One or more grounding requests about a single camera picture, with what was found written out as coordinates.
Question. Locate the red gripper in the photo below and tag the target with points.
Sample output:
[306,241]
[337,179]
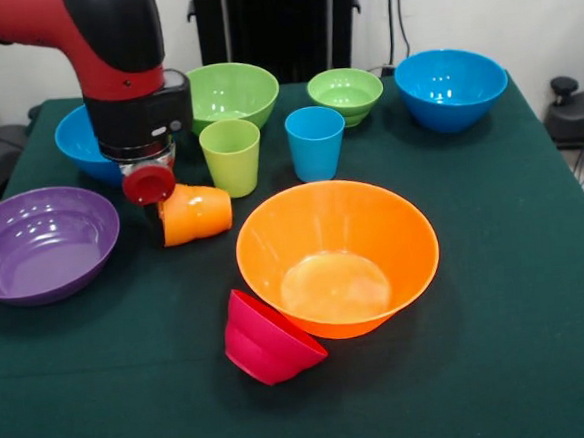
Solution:
[148,186]

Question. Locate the orange plastic cup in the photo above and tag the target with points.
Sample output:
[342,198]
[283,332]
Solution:
[199,215]

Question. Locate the green plastic cup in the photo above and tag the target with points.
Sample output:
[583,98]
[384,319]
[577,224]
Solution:
[231,158]

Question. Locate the small pink-red bowl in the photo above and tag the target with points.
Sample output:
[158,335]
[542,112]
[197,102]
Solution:
[266,346]

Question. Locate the large yellow-orange bowl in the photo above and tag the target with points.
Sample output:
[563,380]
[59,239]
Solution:
[340,256]

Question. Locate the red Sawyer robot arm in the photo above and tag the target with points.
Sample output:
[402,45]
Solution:
[122,80]

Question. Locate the blue plastic bowl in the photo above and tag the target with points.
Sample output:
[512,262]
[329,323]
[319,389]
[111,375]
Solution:
[79,148]
[451,92]

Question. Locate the purple shallow bowl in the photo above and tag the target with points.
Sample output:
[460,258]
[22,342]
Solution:
[44,256]

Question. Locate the large green bowl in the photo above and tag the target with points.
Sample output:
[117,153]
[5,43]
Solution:
[233,95]

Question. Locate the blue plastic cup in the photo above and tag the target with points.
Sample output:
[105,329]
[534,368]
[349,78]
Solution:
[316,147]

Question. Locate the small green bowl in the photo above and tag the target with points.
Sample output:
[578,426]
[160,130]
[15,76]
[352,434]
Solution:
[346,95]

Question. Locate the dark green tablecloth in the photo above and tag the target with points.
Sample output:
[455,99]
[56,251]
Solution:
[306,418]

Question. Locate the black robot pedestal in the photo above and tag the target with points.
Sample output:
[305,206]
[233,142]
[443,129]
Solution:
[269,30]

